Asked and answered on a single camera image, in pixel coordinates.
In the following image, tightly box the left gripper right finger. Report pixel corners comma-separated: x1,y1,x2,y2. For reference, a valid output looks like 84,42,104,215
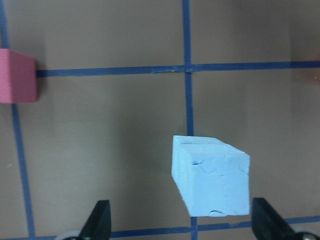
251,197,296,240

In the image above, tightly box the pink block front left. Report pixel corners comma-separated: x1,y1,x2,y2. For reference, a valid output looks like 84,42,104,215
0,48,38,104

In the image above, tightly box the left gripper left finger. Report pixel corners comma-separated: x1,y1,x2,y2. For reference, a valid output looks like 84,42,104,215
78,200,111,240

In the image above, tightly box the light blue block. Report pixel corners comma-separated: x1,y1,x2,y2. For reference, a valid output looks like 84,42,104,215
171,135,250,217

